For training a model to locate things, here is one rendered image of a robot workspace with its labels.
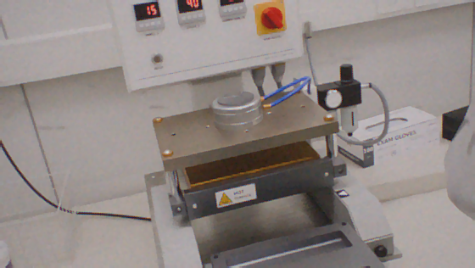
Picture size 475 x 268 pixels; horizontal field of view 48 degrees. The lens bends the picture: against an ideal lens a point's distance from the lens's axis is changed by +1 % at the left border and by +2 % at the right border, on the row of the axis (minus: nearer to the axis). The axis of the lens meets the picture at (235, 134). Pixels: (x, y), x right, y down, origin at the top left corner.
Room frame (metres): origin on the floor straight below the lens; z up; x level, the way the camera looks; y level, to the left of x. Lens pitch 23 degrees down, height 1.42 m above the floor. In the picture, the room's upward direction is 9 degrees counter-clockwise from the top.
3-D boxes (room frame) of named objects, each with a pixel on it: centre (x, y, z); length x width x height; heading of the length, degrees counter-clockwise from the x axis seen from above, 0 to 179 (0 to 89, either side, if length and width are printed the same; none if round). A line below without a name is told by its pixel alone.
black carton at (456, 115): (1.25, -0.59, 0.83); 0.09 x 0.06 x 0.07; 110
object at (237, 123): (0.84, -0.02, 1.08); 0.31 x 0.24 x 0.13; 100
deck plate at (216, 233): (0.83, 0.00, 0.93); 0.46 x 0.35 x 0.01; 10
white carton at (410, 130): (1.25, -0.39, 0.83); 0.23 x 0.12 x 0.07; 109
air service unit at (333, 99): (0.97, -0.20, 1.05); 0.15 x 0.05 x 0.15; 100
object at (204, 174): (0.80, -0.02, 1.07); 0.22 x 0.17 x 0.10; 100
